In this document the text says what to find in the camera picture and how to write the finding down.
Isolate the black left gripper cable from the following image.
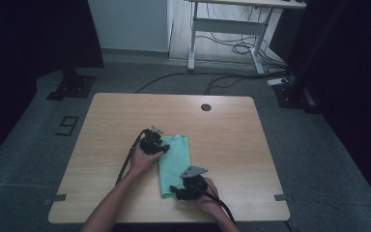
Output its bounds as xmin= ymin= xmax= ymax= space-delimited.
xmin=115 ymin=129 xmax=149 ymax=187

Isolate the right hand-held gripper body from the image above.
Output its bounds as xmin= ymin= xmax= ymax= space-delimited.
xmin=180 ymin=165 xmax=209 ymax=200

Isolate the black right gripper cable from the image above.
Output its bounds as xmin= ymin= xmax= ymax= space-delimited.
xmin=199 ymin=188 xmax=238 ymax=225

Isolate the white desk frame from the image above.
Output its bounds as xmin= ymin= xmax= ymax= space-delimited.
xmin=183 ymin=0 xmax=307 ymax=75

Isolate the green cloth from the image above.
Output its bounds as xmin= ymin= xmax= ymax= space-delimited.
xmin=157 ymin=134 xmax=191 ymax=199

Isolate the dark curtain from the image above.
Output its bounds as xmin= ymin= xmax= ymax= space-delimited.
xmin=286 ymin=0 xmax=371 ymax=217
xmin=0 ymin=0 xmax=104 ymax=168

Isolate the black stand base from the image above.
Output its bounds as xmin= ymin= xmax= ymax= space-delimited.
xmin=46 ymin=67 xmax=97 ymax=101
xmin=273 ymin=81 xmax=323 ymax=114

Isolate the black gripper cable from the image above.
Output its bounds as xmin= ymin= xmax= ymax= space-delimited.
xmin=199 ymin=188 xmax=238 ymax=225
xmin=115 ymin=129 xmax=149 ymax=187

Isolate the person's left hand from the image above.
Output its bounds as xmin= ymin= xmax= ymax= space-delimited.
xmin=128 ymin=148 xmax=163 ymax=176

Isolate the tangle of black cables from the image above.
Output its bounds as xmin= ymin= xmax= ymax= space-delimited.
xmin=196 ymin=33 xmax=288 ymax=72

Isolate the long black floor cable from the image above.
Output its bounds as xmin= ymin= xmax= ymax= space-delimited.
xmin=134 ymin=72 xmax=271 ymax=96

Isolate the white power strip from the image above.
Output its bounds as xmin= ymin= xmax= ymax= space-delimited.
xmin=267 ymin=77 xmax=289 ymax=87

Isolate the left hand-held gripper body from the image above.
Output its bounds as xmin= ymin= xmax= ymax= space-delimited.
xmin=139 ymin=126 xmax=166 ymax=157

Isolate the person's right hand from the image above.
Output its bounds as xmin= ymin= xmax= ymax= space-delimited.
xmin=196 ymin=177 xmax=223 ymax=218

